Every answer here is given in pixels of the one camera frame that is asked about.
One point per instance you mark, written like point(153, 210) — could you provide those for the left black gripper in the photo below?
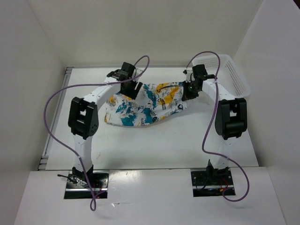
point(132, 93)

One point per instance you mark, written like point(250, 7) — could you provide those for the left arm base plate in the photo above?
point(76, 189)

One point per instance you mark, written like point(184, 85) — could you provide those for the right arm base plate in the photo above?
point(203, 186)

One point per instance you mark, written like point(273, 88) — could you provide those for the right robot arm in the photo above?
point(229, 119)

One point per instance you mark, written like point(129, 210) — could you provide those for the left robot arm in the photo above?
point(83, 115)

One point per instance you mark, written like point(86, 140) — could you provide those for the aluminium table edge rail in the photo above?
point(52, 127)

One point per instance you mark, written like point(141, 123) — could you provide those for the colourful printed shorts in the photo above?
point(153, 103)

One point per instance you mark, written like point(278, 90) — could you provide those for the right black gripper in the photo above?
point(187, 95)

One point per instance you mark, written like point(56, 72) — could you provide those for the white plastic basket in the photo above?
point(229, 76)

